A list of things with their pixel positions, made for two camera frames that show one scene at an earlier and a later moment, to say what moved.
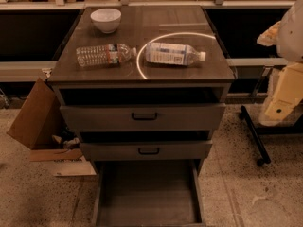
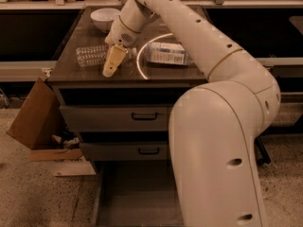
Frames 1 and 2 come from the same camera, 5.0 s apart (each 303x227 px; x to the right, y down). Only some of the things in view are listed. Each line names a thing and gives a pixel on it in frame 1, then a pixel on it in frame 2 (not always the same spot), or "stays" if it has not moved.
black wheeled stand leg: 260,147 stays
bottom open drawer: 149,193 stays
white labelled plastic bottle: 172,54 stays
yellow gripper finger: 289,92 -> 119,35
